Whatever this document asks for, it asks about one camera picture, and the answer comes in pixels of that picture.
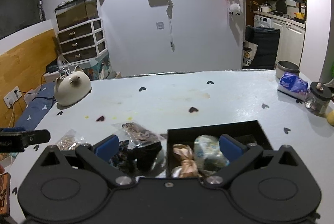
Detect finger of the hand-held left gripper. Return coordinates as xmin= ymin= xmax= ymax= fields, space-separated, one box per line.
xmin=22 ymin=129 xmax=52 ymax=148
xmin=0 ymin=127 xmax=26 ymax=133

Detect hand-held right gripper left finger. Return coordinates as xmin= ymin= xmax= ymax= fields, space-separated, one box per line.
xmin=34 ymin=135 xmax=135 ymax=189

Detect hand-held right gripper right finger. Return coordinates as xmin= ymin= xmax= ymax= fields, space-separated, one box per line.
xmin=204 ymin=134 xmax=305 ymax=189

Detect black storage tray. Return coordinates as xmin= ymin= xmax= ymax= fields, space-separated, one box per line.
xmin=166 ymin=120 xmax=274 ymax=179

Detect clear bag of tan cords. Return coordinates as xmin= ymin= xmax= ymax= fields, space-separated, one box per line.
xmin=112 ymin=122 xmax=167 ymax=147

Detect clear bag of green items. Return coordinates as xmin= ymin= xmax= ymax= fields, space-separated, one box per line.
xmin=194 ymin=135 xmax=230 ymax=176

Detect blue patterned bedding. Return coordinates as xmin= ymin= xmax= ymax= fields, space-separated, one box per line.
xmin=13 ymin=81 xmax=58 ymax=130

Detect pink ribbon bow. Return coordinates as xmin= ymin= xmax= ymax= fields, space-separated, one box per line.
xmin=172 ymin=144 xmax=202 ymax=179

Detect orange printed box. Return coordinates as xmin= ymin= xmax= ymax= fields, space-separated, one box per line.
xmin=0 ymin=173 xmax=11 ymax=216

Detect white cat-shaped ceramic lamp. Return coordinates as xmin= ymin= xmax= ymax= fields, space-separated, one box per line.
xmin=54 ymin=65 xmax=92 ymax=107

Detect silver metal ornament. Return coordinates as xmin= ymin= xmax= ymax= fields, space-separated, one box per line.
xmin=59 ymin=61 xmax=72 ymax=78

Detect painted teal cabinet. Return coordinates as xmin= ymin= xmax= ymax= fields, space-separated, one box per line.
xmin=82 ymin=53 xmax=118 ymax=81

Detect blue tissue pack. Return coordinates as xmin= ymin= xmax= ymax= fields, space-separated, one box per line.
xmin=277 ymin=71 xmax=311 ymax=102

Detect white cartoon tote bag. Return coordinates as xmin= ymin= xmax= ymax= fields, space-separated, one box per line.
xmin=242 ymin=41 xmax=259 ymax=66

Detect round metal tin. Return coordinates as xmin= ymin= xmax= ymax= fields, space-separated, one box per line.
xmin=276 ymin=60 xmax=300 ymax=80

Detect glass jar with black lid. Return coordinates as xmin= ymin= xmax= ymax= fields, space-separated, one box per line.
xmin=304 ymin=81 xmax=333 ymax=116

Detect white drawer cabinet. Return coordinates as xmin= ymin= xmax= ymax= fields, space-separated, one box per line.
xmin=57 ymin=18 xmax=108 ymax=62

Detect black chair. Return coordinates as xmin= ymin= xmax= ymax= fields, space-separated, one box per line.
xmin=245 ymin=25 xmax=281 ymax=70

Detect white kitchen base cabinet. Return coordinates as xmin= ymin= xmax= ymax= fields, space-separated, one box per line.
xmin=271 ymin=18 xmax=306 ymax=69

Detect white washing machine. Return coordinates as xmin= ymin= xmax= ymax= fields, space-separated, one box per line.
xmin=254 ymin=14 xmax=272 ymax=29

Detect glass fish tank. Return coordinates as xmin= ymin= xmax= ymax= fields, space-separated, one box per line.
xmin=54 ymin=0 xmax=100 ymax=31

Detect sheep plush toy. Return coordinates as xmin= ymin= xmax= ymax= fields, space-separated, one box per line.
xmin=229 ymin=3 xmax=242 ymax=16

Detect white wall socket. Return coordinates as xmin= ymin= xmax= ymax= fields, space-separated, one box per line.
xmin=3 ymin=85 xmax=22 ymax=109

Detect small clear bag beige cords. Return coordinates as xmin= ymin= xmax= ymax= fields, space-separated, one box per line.
xmin=56 ymin=129 xmax=85 ymax=153

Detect black fabric hair tie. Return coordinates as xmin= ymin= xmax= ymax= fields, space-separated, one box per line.
xmin=130 ymin=141 xmax=164 ymax=173

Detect black power cable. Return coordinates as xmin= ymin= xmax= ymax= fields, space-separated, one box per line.
xmin=16 ymin=71 xmax=58 ymax=102

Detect hanging cord with pendant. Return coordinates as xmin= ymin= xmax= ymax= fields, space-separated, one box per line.
xmin=167 ymin=0 xmax=176 ymax=52

